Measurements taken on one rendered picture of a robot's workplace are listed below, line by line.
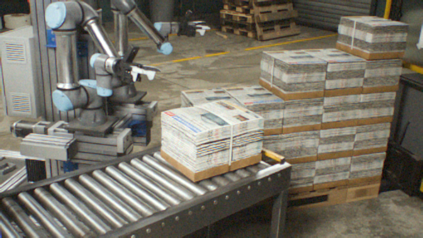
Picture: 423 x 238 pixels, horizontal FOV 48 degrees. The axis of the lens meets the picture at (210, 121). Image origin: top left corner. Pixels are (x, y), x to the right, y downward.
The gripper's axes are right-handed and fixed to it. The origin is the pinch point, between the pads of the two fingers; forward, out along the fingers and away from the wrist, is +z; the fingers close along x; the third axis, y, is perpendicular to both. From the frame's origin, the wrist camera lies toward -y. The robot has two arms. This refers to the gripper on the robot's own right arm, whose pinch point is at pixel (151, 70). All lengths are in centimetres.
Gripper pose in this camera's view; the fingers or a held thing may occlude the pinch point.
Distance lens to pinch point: 206.8
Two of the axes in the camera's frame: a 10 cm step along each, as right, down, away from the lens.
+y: -1.2, 9.6, 2.5
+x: -5.9, 1.4, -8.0
